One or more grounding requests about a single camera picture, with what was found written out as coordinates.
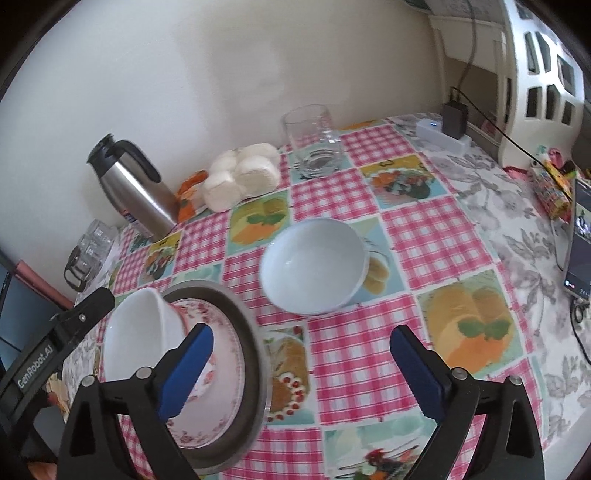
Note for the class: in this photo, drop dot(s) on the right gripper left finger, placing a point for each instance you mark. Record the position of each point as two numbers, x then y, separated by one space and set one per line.
179 369

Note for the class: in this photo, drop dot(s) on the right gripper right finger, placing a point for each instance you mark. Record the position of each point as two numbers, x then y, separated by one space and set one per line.
425 372

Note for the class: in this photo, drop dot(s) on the floral porcelain plate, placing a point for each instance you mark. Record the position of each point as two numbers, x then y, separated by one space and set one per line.
215 399

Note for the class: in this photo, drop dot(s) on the small white bowl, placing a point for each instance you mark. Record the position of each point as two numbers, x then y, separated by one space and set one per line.
142 328

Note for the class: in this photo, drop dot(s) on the large steel plate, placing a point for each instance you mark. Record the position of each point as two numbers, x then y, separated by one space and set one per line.
228 450

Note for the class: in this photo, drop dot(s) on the checkered picture tablecloth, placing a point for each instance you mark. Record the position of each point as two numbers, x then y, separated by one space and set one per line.
459 249

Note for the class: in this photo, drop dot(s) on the glass cups on tray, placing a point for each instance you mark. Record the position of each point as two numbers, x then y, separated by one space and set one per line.
89 255

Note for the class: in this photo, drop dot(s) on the light blue bowl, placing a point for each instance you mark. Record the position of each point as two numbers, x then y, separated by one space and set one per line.
313 267

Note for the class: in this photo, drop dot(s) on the smartphone on stand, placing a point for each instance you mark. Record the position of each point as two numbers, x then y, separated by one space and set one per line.
577 270

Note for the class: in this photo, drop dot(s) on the orange snack packet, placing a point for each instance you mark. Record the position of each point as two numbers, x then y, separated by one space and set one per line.
190 198

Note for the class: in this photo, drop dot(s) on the steel thermos jug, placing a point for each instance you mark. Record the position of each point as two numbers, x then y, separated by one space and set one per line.
134 187

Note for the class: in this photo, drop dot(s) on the bag of white buns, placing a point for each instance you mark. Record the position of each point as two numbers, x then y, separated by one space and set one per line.
240 174

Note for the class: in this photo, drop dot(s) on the colourful snack tube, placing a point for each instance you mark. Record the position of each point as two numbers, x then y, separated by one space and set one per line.
554 201

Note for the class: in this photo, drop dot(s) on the white power strip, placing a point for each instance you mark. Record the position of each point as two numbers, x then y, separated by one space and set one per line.
431 131

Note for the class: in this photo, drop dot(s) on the clear glass mug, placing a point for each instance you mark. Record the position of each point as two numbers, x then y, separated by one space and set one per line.
314 141

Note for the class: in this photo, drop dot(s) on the black charger adapter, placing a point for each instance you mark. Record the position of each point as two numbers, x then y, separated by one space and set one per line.
454 116

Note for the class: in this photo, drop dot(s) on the white lattice basket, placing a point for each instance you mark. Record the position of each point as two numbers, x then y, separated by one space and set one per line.
549 95

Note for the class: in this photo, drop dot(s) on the white shelf cabinet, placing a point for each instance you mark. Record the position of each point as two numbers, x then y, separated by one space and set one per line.
474 56

